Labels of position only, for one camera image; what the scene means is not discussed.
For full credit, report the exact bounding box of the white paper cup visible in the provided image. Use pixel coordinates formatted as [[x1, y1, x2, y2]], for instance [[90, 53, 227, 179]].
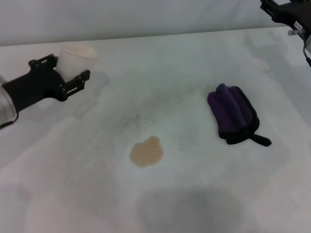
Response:
[[58, 45, 98, 81]]

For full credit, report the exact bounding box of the brown water stain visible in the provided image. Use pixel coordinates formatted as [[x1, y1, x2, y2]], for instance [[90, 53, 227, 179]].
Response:
[[129, 135, 165, 168]]

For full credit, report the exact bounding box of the thin black cable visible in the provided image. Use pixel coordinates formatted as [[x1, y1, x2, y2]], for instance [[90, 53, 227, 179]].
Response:
[[0, 111, 19, 129]]

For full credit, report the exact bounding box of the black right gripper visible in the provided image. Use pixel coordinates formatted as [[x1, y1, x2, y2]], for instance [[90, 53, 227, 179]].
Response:
[[259, 0, 311, 29]]

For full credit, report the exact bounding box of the purple rag with black edge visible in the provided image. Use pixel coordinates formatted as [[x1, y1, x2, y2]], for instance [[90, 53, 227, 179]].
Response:
[[207, 83, 272, 147]]

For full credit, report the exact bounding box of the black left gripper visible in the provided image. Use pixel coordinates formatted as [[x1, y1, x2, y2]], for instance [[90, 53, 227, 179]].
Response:
[[1, 53, 91, 113]]

